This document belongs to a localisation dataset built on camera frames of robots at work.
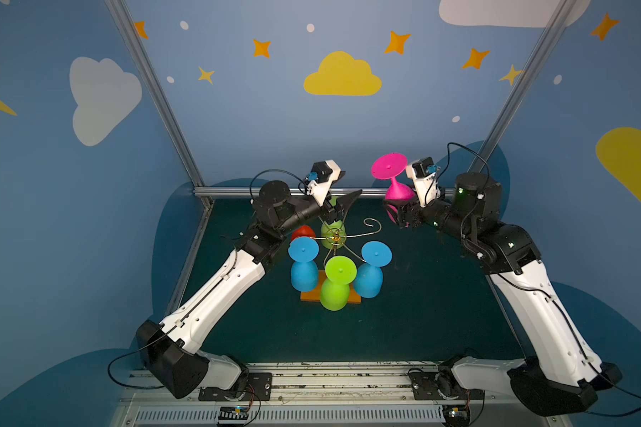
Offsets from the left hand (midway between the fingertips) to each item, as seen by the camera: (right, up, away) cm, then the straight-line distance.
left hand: (348, 176), depth 60 cm
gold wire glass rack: (-2, -15, +11) cm, 18 cm away
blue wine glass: (-11, -24, +10) cm, 28 cm away
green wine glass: (-4, -12, +22) cm, 26 cm away
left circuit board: (-31, -64, +13) cm, 72 cm away
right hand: (+13, -3, +2) cm, 13 cm away
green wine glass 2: (-2, -22, +2) cm, 22 cm away
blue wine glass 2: (+6, -25, +9) cm, 27 cm away
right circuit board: (+32, -65, +14) cm, 73 cm away
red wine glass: (-11, -13, +17) cm, 24 cm away
